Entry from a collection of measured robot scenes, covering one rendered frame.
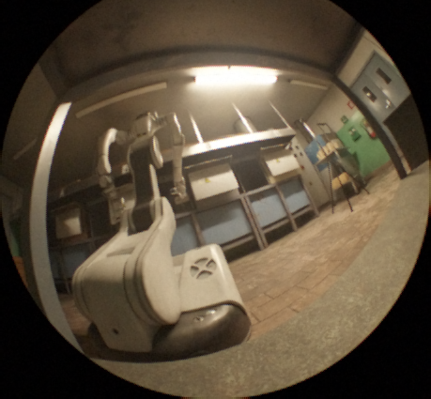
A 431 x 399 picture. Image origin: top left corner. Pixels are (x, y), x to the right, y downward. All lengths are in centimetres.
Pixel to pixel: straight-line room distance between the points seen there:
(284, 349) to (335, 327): 6
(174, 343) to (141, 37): 70
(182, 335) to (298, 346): 24
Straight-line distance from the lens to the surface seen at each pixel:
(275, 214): 243
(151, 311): 32
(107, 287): 36
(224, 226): 214
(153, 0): 47
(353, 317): 22
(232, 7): 52
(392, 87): 435
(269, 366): 20
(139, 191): 81
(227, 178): 215
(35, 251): 30
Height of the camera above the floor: 37
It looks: 20 degrees up
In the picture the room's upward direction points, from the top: 21 degrees counter-clockwise
